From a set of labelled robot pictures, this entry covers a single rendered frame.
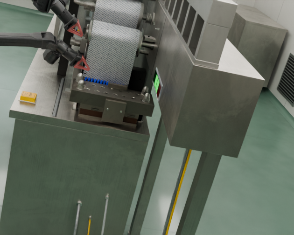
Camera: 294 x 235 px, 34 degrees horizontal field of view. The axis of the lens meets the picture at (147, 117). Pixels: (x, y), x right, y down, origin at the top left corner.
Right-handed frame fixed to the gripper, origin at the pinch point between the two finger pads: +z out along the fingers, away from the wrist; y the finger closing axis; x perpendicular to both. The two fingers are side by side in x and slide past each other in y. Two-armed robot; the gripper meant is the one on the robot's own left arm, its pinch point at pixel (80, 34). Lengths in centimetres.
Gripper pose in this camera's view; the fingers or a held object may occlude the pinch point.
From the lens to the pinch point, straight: 243.5
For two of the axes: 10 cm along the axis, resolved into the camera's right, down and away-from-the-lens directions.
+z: 6.1, 6.8, 4.2
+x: 7.9, -5.8, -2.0
